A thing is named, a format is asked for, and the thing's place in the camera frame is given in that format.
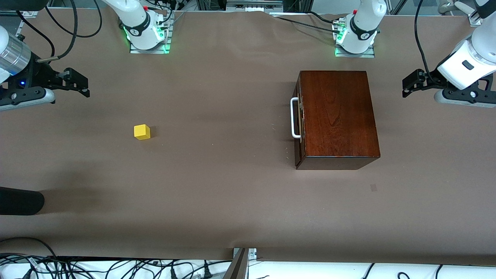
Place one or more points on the dark wooden box casing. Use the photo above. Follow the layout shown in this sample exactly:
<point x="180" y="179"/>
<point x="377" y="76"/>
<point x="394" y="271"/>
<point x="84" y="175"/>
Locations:
<point x="337" y="112"/>

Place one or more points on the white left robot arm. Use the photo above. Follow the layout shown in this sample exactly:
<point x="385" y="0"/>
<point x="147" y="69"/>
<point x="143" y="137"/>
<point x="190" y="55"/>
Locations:
<point x="364" y="23"/>

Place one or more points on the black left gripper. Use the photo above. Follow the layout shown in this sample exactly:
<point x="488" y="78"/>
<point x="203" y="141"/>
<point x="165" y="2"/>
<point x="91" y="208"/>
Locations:
<point x="430" y="80"/>

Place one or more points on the black cylinder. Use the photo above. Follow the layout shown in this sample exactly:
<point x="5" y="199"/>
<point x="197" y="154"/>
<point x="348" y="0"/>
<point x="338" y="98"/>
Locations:
<point x="19" y="201"/>

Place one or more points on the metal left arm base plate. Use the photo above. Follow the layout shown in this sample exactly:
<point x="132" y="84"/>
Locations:
<point x="368" y="55"/>

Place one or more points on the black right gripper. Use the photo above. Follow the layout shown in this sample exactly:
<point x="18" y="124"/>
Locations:
<point x="38" y="73"/>

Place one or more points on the yellow cube block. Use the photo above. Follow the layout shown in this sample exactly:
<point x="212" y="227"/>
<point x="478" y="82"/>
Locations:
<point x="142" y="132"/>

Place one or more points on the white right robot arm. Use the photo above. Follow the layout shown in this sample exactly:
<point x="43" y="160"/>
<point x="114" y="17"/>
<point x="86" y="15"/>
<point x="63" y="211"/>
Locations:
<point x="137" y="19"/>

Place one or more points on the silver corner bracket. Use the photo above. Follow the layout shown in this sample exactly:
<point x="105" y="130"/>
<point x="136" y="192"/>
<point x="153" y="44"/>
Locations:
<point x="476" y="19"/>

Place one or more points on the aluminium post with bracket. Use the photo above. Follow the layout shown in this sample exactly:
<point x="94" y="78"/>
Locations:
<point x="240" y="267"/>

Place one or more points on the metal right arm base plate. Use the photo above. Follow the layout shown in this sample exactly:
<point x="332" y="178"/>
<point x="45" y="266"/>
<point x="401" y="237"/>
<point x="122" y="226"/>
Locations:
<point x="155" y="51"/>

